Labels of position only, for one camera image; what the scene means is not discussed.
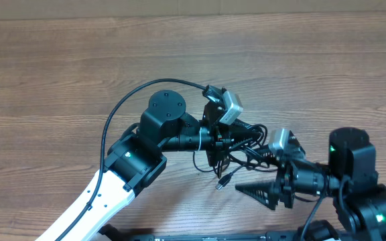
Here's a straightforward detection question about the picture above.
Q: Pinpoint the left camera cable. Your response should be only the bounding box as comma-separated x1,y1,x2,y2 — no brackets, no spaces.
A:
54,78,224,241

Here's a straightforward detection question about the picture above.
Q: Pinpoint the cardboard back panel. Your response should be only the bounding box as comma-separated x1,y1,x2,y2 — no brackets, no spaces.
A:
0,0,386,20

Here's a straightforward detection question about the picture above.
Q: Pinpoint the camera cable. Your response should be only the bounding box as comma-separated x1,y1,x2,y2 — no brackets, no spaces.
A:
54,78,224,241
299,160,330,241

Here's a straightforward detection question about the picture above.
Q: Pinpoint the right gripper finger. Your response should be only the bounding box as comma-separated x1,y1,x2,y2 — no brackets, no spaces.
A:
235,181,279,210
252,148,279,166

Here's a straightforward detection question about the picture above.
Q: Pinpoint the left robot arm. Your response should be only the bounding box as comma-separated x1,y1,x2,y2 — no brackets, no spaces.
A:
39,90,267,240

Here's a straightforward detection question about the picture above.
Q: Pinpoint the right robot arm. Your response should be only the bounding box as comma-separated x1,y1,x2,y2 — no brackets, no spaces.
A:
235,127,386,240

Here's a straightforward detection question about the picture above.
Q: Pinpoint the right camera cable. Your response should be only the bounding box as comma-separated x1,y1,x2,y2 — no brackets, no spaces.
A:
299,160,330,241

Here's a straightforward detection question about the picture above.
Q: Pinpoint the black usb cable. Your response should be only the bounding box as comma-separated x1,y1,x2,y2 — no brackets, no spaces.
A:
192,124,279,191

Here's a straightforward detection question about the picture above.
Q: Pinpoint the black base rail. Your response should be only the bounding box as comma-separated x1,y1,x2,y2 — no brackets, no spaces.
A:
93,221,352,241

